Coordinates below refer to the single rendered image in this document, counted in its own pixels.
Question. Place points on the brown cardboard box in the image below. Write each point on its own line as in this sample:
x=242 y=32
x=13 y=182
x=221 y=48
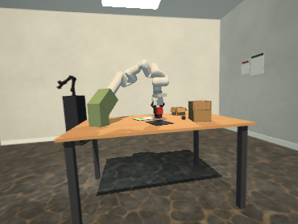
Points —
x=199 y=111
x=180 y=109

